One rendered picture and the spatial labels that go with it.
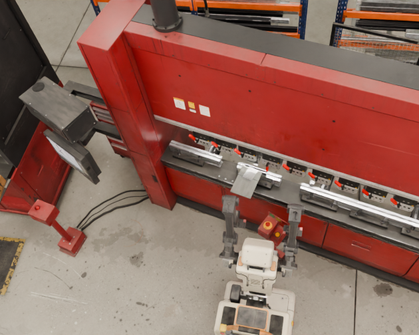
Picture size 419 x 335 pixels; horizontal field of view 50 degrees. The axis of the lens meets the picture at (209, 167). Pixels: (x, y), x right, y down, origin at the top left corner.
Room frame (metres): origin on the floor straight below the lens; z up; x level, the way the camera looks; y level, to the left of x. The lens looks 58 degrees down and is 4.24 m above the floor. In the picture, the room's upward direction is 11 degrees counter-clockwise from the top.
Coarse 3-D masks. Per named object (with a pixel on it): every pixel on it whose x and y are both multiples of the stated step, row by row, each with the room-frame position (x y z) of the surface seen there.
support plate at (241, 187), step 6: (246, 168) 1.97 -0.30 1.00; (240, 174) 1.92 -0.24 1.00; (258, 174) 1.89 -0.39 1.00; (240, 180) 1.87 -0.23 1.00; (246, 180) 1.86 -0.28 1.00; (252, 180) 1.85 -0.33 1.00; (258, 180) 1.83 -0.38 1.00; (234, 186) 1.82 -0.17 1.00; (240, 186) 1.81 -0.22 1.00; (246, 186) 1.80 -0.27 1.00; (252, 186) 1.79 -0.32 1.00; (234, 192) 1.77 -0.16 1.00; (240, 192) 1.76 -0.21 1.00; (246, 192) 1.75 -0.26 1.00; (252, 192) 1.74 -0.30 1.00
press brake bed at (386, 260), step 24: (168, 168) 2.29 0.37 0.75; (192, 192) 2.18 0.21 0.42; (216, 192) 2.02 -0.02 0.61; (216, 216) 2.06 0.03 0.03; (240, 216) 1.92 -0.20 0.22; (264, 216) 1.75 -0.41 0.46; (288, 216) 1.63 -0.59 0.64; (312, 216) 1.52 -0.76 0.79; (312, 240) 1.49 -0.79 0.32; (336, 240) 1.38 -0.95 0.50; (360, 240) 1.28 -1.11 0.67; (384, 240) 1.19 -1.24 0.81; (360, 264) 1.27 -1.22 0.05; (384, 264) 1.13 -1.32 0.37; (408, 264) 1.04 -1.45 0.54; (408, 288) 0.97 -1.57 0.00
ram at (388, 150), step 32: (160, 64) 2.29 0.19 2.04; (192, 64) 2.15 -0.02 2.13; (160, 96) 2.34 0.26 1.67; (192, 96) 2.18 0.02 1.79; (224, 96) 2.03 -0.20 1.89; (256, 96) 1.90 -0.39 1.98; (288, 96) 1.78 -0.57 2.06; (320, 96) 1.67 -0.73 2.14; (224, 128) 2.05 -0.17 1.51; (256, 128) 1.90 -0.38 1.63; (288, 128) 1.77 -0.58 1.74; (320, 128) 1.65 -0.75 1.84; (352, 128) 1.54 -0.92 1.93; (384, 128) 1.44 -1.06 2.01; (416, 128) 1.35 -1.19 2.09; (288, 160) 1.76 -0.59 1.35; (320, 160) 1.63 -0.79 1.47; (352, 160) 1.51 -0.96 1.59; (384, 160) 1.40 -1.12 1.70; (416, 160) 1.30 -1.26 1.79; (416, 192) 1.25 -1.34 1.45
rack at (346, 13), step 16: (336, 16) 3.61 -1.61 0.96; (352, 16) 3.13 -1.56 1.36; (368, 16) 3.08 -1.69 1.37; (384, 16) 3.03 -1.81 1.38; (400, 16) 2.98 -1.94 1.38; (416, 16) 2.93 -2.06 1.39; (336, 32) 3.17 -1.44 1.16; (352, 32) 3.24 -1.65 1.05; (400, 48) 2.95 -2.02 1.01; (416, 48) 2.90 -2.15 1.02
